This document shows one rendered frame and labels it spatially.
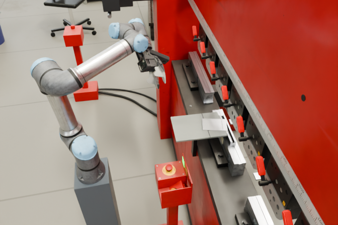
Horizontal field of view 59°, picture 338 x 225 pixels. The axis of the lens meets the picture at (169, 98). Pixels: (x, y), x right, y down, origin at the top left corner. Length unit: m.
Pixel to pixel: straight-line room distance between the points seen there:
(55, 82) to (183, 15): 1.16
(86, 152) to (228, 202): 0.70
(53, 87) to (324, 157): 0.98
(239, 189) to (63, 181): 1.63
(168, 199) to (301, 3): 1.13
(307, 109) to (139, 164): 2.03
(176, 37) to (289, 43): 1.43
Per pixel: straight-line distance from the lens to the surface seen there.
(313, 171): 0.85
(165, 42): 2.22
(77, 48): 3.12
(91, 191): 1.69
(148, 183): 2.56
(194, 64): 2.09
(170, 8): 2.11
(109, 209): 1.85
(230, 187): 1.51
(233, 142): 1.53
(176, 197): 1.61
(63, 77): 1.27
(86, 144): 1.53
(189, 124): 1.58
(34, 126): 3.28
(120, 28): 1.43
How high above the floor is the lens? 2.10
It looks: 39 degrees down
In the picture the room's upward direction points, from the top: straight up
